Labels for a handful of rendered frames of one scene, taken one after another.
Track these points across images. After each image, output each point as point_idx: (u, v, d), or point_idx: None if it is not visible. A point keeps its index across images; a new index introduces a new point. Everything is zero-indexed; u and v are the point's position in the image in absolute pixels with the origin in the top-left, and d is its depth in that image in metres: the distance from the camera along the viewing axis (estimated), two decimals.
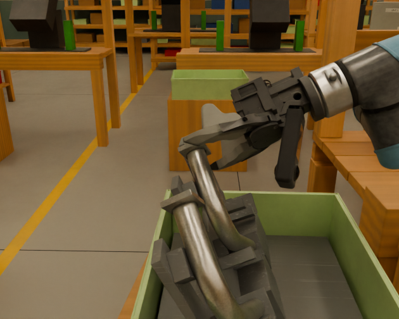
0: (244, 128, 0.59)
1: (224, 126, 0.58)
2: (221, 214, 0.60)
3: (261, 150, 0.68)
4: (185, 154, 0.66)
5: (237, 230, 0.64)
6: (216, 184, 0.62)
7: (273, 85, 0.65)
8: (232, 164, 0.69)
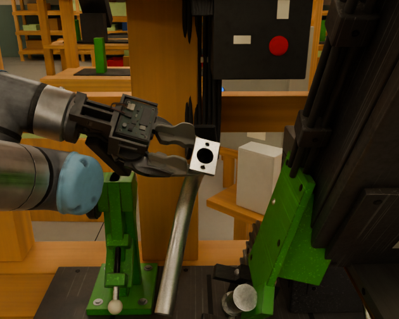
0: None
1: None
2: None
3: (142, 174, 0.62)
4: (215, 161, 0.62)
5: (177, 207, 0.73)
6: None
7: (105, 111, 0.56)
8: (178, 173, 0.63)
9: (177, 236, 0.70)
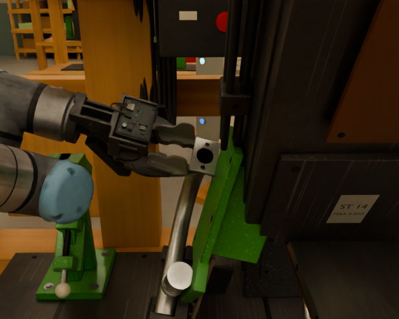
0: None
1: None
2: None
3: (142, 174, 0.62)
4: (215, 161, 0.62)
5: (177, 207, 0.73)
6: None
7: (105, 111, 0.56)
8: (178, 173, 0.63)
9: (177, 237, 0.70)
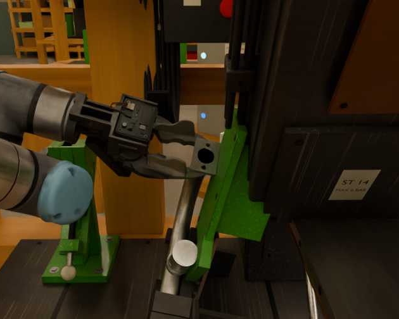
0: None
1: None
2: None
3: (141, 175, 0.62)
4: (215, 161, 0.62)
5: (177, 207, 0.73)
6: None
7: (105, 111, 0.56)
8: (177, 176, 0.63)
9: (177, 237, 0.70)
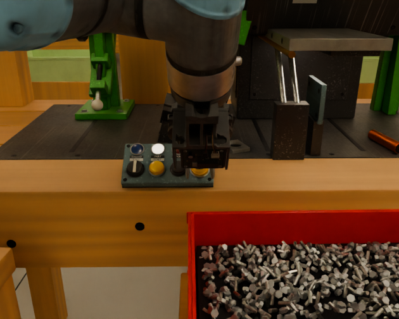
0: None
1: None
2: None
3: (170, 128, 0.58)
4: None
5: None
6: None
7: (202, 137, 0.48)
8: None
9: None
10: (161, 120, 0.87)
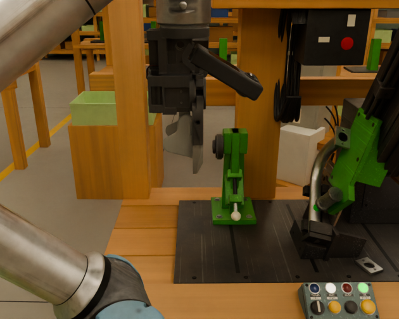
0: (202, 120, 0.58)
1: (197, 141, 0.58)
2: (319, 154, 1.13)
3: None
4: (349, 140, 1.02)
5: (312, 172, 1.13)
6: (324, 147, 1.09)
7: (151, 61, 0.58)
8: None
9: (315, 190, 1.10)
10: (303, 240, 1.06)
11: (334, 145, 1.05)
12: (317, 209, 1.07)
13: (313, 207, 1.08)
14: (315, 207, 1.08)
